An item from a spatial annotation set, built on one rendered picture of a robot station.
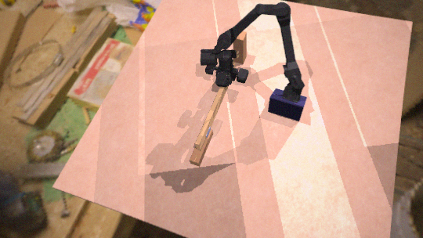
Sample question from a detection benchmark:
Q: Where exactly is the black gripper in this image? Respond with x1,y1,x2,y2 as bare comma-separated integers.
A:
205,62,249,83

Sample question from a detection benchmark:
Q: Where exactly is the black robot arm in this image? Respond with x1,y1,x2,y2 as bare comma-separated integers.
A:
200,2,306,103

